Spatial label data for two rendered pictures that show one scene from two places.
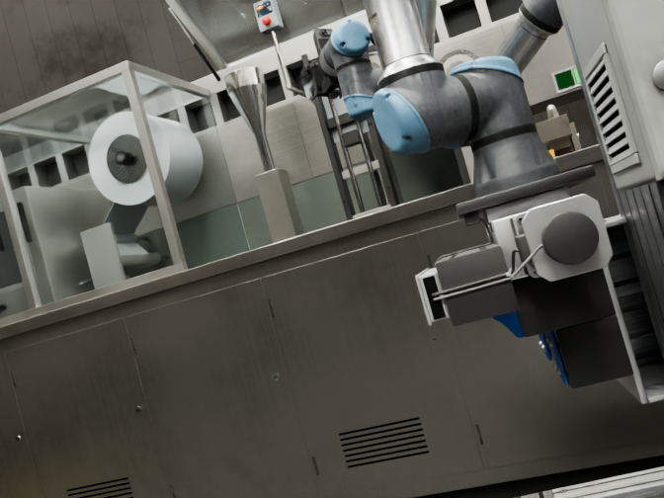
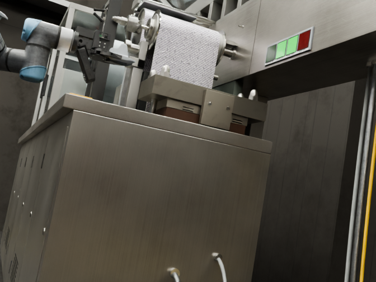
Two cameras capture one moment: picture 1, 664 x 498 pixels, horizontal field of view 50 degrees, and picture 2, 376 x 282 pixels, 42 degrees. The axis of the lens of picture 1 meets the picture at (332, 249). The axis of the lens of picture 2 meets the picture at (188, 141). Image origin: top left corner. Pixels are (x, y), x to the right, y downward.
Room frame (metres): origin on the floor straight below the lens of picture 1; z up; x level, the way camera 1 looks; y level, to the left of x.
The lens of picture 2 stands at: (1.23, -1.96, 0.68)
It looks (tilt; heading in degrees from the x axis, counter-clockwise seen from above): 7 degrees up; 51
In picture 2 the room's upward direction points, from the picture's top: 10 degrees clockwise
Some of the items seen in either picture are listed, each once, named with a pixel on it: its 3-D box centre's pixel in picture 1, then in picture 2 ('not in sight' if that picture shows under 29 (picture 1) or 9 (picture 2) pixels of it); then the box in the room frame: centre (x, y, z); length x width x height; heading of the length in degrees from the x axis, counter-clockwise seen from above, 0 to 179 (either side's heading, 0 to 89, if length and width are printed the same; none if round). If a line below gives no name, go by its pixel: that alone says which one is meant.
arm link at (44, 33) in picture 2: not in sight; (41, 34); (1.77, -0.46, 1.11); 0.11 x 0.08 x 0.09; 162
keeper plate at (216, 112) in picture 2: (575, 140); (216, 109); (2.24, -0.83, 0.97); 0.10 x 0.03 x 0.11; 162
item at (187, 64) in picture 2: not in sight; (183, 71); (2.25, -0.61, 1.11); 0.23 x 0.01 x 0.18; 162
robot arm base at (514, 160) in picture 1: (510, 162); not in sight; (1.25, -0.34, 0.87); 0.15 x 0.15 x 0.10
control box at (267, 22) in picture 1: (267, 16); not in sight; (2.35, 0.00, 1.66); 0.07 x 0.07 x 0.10; 72
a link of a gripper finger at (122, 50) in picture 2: not in sight; (123, 52); (2.02, -0.57, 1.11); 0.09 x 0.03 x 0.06; 153
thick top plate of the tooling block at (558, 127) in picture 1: (542, 139); (202, 101); (2.25, -0.74, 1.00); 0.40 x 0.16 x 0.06; 162
